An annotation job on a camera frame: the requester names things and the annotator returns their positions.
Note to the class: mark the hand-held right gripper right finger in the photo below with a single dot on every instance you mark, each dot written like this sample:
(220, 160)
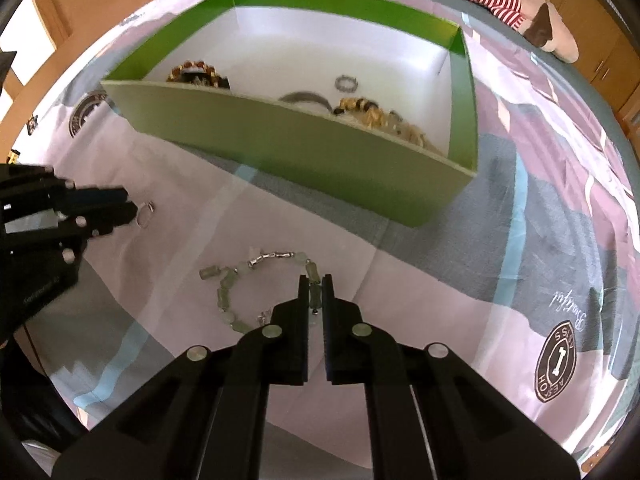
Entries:
(327, 310)

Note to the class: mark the green cardboard box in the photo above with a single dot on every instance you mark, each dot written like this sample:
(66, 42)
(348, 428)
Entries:
(300, 160)

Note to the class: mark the silver bangle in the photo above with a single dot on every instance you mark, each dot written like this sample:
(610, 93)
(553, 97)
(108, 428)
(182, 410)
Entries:
(305, 95)

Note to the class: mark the wooden wardrobe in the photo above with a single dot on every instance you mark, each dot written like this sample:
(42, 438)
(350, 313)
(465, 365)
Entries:
(600, 35)

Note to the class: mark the small silver hoop earring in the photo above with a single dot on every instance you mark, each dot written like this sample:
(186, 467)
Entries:
(141, 222)

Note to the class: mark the printed bed sheet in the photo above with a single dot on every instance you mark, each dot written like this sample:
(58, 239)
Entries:
(450, 285)

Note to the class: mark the striped plush toy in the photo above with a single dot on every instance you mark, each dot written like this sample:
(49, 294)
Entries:
(550, 30)

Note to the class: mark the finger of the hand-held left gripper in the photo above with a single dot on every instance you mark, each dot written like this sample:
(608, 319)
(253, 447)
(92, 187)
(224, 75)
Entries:
(100, 194)
(112, 217)

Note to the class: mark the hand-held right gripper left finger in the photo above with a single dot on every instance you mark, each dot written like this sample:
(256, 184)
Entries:
(302, 310)

